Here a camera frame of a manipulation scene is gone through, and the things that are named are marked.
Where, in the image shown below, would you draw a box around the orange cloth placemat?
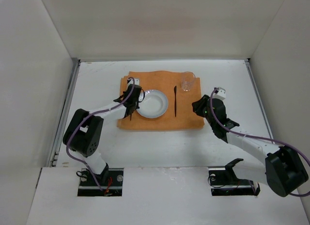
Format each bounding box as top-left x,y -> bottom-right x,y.
117,71 -> 204,131

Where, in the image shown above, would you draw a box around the white bowl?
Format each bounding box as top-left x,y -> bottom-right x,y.
136,90 -> 169,119

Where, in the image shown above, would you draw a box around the clear plastic cup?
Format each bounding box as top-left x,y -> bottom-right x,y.
181,71 -> 196,92

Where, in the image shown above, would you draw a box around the black plastic knife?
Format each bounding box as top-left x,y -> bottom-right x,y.
173,85 -> 177,117

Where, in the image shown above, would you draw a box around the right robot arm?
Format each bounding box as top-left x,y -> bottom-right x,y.
192,93 -> 309,197

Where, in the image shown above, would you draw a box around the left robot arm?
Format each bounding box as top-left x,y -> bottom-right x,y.
62,77 -> 142,186

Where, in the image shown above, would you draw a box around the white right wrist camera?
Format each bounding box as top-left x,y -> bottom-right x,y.
213,87 -> 226,100

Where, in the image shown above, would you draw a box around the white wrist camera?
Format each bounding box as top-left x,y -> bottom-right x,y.
126,77 -> 141,89
213,87 -> 226,100

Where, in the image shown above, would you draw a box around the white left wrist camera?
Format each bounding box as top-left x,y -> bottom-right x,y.
126,77 -> 141,89

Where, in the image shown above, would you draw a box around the right aluminium frame rail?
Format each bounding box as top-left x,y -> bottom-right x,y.
245,59 -> 274,139

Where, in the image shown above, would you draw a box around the aluminium frame rail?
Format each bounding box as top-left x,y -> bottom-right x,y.
245,59 -> 274,139
46,58 -> 80,167

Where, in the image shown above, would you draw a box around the left aluminium frame rail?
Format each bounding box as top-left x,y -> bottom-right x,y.
46,58 -> 80,167

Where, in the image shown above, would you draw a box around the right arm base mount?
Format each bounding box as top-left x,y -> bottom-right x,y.
207,167 -> 261,196

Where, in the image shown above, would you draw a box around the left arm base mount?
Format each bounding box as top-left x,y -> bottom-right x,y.
76,168 -> 124,197

